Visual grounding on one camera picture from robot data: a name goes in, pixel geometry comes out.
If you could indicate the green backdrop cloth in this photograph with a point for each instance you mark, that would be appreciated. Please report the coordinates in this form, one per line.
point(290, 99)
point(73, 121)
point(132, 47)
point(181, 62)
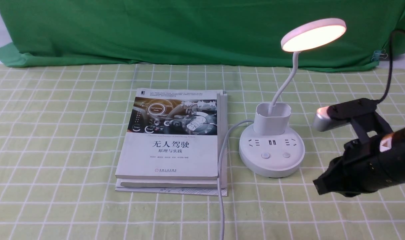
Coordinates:
point(199, 32)

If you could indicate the white book underneath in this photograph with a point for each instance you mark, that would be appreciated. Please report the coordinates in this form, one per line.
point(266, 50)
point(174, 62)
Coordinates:
point(176, 186)

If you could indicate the green checked tablecloth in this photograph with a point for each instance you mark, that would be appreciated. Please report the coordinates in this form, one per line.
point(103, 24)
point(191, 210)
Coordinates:
point(62, 129)

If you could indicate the teal binder clip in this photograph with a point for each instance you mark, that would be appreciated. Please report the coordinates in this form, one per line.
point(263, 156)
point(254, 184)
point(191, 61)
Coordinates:
point(379, 55)

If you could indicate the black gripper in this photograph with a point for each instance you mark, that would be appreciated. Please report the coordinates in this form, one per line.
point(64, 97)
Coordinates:
point(366, 168)

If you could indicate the white self-driving book on top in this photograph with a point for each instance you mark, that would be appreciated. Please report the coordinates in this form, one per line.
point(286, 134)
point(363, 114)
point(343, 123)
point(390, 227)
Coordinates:
point(169, 150)

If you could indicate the white desk lamp with sockets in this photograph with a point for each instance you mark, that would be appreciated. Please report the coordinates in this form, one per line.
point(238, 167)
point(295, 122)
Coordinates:
point(269, 147)

